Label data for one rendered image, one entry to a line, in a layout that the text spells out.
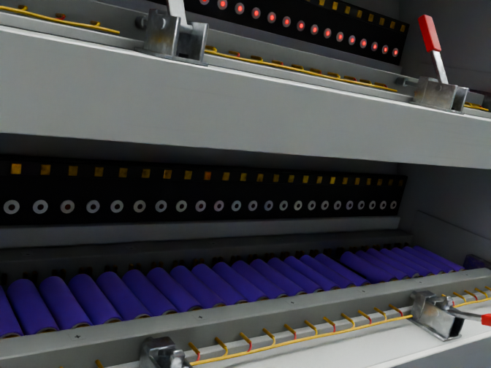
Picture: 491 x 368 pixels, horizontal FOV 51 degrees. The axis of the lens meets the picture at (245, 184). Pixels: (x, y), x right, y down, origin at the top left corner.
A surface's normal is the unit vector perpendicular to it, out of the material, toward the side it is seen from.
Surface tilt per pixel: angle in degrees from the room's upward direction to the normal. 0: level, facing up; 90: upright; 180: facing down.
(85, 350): 108
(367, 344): 18
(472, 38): 90
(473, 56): 90
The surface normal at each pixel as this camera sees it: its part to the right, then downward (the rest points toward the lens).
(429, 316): -0.80, -0.02
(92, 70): 0.57, 0.30
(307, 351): 0.20, -0.95
